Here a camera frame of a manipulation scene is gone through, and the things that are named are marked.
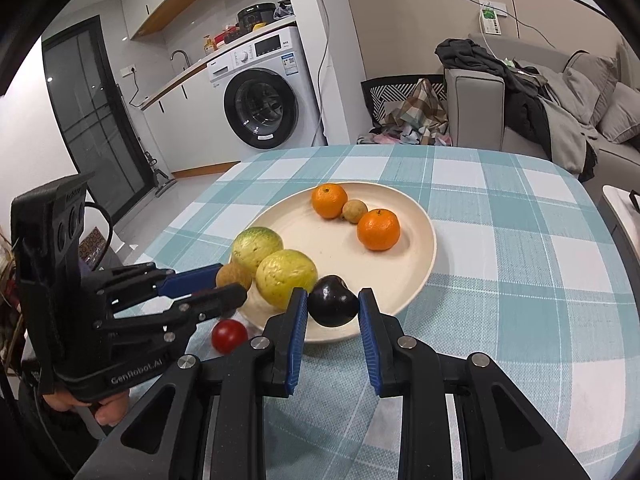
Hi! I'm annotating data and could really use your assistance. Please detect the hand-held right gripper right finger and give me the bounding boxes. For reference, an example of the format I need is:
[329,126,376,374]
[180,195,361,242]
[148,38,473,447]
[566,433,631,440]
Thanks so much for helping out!
[357,287,593,480]

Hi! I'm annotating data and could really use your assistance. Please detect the yellow-green guava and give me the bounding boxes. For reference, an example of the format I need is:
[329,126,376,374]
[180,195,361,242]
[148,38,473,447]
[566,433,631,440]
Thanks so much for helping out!
[255,249,319,309]
[231,227,284,273]

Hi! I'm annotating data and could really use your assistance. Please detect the red cherry tomato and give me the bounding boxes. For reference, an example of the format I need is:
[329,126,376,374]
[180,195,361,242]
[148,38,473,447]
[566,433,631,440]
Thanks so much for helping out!
[211,319,249,354]

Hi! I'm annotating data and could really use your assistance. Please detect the dark glass door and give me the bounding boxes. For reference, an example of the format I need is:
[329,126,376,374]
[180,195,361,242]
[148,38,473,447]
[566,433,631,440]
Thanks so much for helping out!
[41,16,153,226]

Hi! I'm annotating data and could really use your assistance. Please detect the orange mandarin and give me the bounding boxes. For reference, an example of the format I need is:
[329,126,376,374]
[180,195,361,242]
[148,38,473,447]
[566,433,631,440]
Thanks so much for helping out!
[357,208,401,252]
[311,183,348,220]

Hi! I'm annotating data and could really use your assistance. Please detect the person's left hand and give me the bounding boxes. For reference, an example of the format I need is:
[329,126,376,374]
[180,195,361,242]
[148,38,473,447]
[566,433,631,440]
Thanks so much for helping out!
[42,390,128,427]

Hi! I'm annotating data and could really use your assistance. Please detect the plaid cloth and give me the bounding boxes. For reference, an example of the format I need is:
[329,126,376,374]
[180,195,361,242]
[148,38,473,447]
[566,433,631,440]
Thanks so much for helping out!
[382,78,449,143]

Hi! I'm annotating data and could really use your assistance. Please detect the cream round plate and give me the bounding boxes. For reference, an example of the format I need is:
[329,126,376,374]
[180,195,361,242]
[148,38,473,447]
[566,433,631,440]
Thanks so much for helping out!
[235,181,437,344]

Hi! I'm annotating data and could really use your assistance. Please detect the black patterned laundry basket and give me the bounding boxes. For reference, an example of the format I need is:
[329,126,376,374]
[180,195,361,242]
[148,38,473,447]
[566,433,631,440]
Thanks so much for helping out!
[361,76,448,131]

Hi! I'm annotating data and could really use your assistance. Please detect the white side table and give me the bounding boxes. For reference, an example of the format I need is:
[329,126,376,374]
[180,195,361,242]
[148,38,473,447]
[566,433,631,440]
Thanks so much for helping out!
[600,185,640,261]

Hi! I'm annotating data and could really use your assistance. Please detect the white washing machine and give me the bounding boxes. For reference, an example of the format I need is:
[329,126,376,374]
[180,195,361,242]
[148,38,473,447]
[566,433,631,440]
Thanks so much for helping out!
[207,25,326,150]

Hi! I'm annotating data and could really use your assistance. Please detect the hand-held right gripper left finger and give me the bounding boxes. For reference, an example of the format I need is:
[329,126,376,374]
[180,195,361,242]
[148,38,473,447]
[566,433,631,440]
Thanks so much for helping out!
[72,287,309,480]

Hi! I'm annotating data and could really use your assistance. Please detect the grey sofa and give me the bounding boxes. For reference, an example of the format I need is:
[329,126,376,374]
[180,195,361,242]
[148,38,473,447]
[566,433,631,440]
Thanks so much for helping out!
[444,35,640,181]

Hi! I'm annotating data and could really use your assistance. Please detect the black rice cooker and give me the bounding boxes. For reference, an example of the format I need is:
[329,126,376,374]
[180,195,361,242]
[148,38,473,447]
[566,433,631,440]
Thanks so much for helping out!
[236,3,276,31]

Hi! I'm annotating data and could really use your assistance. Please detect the white kitchen counter cabinets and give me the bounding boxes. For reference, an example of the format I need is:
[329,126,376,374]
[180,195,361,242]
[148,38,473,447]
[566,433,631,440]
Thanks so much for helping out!
[142,67,241,176]

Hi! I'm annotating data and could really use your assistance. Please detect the wooden shelf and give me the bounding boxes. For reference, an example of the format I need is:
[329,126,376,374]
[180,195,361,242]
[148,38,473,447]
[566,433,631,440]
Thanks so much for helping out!
[0,225,31,386]

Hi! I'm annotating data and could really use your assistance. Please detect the dark clothes pile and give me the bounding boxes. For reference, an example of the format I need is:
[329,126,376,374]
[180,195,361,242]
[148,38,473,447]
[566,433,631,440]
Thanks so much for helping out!
[435,38,551,161]

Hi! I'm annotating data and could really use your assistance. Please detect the grey blanket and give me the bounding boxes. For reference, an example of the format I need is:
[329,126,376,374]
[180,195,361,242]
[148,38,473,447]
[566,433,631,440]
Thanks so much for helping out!
[540,100,598,181]

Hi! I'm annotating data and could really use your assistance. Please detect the brown doormat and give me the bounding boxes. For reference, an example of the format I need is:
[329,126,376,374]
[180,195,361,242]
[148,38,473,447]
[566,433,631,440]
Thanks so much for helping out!
[77,227,109,267]

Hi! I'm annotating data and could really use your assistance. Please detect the colourful clothes pile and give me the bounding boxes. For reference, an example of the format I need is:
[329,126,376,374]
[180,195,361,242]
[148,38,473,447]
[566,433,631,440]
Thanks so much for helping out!
[356,127,453,147]

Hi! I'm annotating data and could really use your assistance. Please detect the grey cushion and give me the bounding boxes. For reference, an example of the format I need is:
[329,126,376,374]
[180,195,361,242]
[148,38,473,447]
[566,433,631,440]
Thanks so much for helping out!
[597,82,640,143]
[562,52,618,126]

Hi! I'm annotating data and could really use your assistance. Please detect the white wall cabinets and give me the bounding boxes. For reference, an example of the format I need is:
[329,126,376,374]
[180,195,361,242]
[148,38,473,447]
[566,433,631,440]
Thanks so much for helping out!
[121,0,211,41]

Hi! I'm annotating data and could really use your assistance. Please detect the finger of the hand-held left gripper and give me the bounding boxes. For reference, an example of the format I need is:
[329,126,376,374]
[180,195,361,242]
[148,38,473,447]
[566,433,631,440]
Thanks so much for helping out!
[110,282,248,343]
[95,262,224,308]

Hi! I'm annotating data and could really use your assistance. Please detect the dark purple plum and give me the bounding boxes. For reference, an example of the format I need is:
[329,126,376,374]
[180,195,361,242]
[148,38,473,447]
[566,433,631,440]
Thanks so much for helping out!
[307,275,359,328]

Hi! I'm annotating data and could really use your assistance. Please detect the wall outlet with black cord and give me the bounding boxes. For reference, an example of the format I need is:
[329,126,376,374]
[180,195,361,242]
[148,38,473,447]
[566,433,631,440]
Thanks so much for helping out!
[126,63,147,109]

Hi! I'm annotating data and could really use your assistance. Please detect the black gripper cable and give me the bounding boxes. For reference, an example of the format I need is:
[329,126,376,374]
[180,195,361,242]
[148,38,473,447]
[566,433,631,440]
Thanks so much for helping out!
[82,202,116,271]

